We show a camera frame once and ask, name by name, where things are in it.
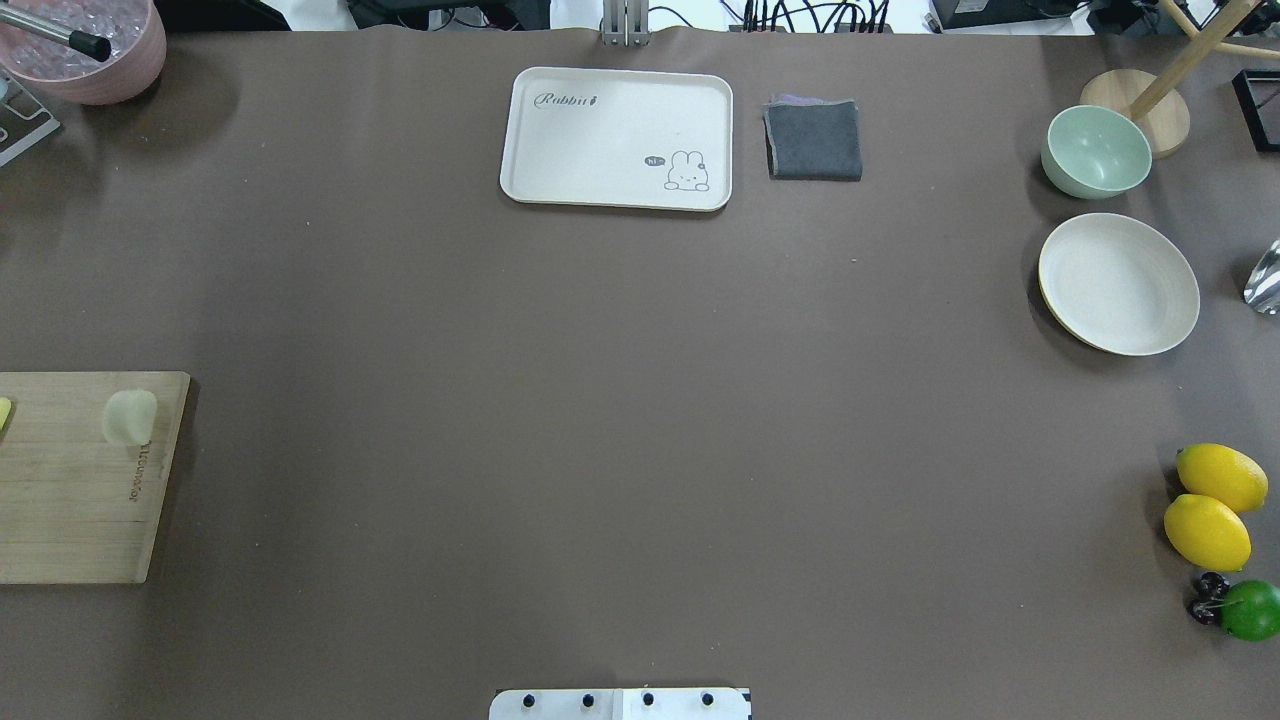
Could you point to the cream round plate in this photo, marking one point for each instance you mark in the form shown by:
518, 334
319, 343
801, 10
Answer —
1118, 285

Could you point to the acrylic stand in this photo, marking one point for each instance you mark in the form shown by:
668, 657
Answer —
25, 121

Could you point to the wooden cutting board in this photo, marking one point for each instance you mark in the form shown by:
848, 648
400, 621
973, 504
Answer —
79, 507

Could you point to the steel scoop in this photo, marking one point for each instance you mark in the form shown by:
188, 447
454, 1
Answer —
1261, 291

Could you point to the black square frame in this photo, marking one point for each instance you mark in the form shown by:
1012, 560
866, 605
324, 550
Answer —
1256, 91

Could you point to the dark grey folded cloth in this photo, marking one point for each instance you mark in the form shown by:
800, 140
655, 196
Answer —
812, 139

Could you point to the cream rabbit tray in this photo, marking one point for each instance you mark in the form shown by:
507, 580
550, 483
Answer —
617, 138

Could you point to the yellow lemon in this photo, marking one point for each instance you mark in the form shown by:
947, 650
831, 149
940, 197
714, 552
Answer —
1207, 533
1221, 472

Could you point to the black handled metal scoop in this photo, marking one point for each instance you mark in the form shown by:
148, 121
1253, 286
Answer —
95, 47

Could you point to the yellow lemon upper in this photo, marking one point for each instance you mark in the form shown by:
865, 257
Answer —
1221, 472

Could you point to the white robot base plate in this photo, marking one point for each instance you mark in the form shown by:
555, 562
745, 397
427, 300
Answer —
623, 703

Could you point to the green lime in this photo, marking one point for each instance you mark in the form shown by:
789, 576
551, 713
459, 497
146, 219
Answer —
1250, 611

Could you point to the dark cherries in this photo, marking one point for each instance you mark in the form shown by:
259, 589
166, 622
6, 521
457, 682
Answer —
1210, 590

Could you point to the aluminium frame post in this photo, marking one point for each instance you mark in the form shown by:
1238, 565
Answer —
625, 23

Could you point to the yellow lemon lower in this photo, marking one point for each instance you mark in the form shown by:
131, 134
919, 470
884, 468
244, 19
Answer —
1207, 533

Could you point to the wooden cup stand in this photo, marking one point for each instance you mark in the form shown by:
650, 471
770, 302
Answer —
1153, 103

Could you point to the mint green bowl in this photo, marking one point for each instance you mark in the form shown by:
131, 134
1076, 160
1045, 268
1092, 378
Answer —
1094, 153

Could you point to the pink ice bowl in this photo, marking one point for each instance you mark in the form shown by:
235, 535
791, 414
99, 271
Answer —
137, 42

